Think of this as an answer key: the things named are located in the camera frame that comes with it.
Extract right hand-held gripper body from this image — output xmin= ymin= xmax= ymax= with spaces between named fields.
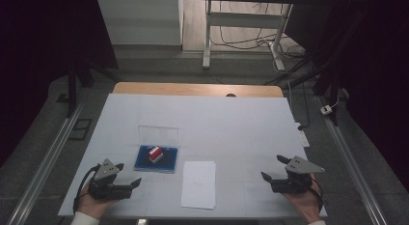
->
xmin=270 ymin=155 xmax=326 ymax=194

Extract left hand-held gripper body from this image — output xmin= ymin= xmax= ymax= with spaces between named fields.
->
xmin=88 ymin=158 xmax=133 ymax=201

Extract blue ink pad box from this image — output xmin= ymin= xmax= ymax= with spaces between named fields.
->
xmin=133 ymin=125 xmax=179 ymax=174

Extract red stamp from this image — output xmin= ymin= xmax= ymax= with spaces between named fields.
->
xmin=148 ymin=145 xmax=165 ymax=164

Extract white paper sheet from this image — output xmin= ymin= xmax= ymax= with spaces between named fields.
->
xmin=180 ymin=160 xmax=217 ymax=211

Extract person's left hand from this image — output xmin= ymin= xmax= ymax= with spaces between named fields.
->
xmin=76 ymin=181 xmax=119 ymax=219

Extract person's right hand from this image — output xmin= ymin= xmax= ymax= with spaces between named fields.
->
xmin=283 ymin=175 xmax=323 ymax=223

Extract black stand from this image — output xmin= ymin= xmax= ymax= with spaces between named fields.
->
xmin=56 ymin=55 xmax=123 ymax=119
xmin=263 ymin=54 xmax=346 ymax=127

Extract dark curtain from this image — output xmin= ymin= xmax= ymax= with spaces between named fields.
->
xmin=284 ymin=0 xmax=409 ymax=190
xmin=0 ymin=0 xmax=120 ymax=170

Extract white cabinet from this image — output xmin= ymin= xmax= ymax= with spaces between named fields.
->
xmin=96 ymin=0 xmax=184 ymax=46

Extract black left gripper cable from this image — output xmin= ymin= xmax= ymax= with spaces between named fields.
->
xmin=72 ymin=164 xmax=102 ymax=213

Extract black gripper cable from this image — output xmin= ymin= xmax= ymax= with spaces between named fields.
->
xmin=310 ymin=177 xmax=324 ymax=213
xmin=72 ymin=164 xmax=102 ymax=213

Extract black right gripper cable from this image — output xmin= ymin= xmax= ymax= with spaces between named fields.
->
xmin=310 ymin=177 xmax=324 ymax=213

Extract black floor frame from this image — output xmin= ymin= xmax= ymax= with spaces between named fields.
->
xmin=68 ymin=118 xmax=94 ymax=142

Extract aluminium rail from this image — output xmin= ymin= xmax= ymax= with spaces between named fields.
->
xmin=6 ymin=100 xmax=85 ymax=225
xmin=315 ymin=95 xmax=389 ymax=225

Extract black floor cables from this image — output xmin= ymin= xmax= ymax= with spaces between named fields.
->
xmin=210 ymin=2 xmax=307 ymax=60

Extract white desk frame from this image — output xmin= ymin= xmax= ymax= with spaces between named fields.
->
xmin=202 ymin=0 xmax=294 ymax=72

